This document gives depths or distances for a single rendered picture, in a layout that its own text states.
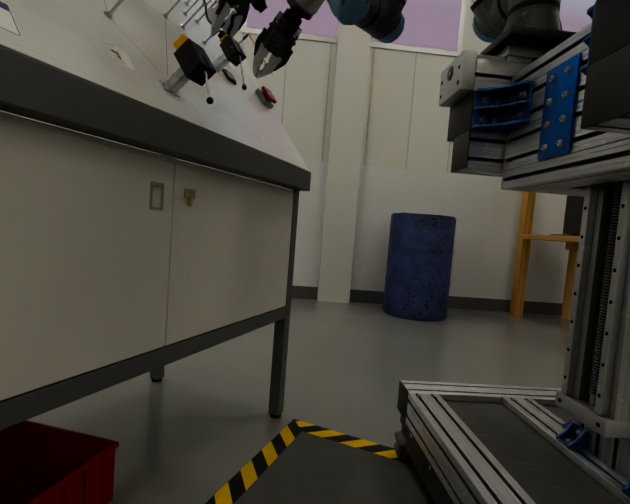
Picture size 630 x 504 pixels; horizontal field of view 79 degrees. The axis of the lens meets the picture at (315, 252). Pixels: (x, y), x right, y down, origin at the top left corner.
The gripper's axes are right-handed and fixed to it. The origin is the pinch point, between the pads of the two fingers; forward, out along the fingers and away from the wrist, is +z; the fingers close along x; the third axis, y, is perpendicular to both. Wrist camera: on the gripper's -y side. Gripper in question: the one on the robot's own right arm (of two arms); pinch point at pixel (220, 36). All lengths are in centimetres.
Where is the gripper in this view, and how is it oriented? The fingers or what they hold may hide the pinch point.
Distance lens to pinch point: 125.3
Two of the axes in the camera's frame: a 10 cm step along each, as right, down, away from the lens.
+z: -5.1, 8.3, 2.4
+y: -7.5, -5.6, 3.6
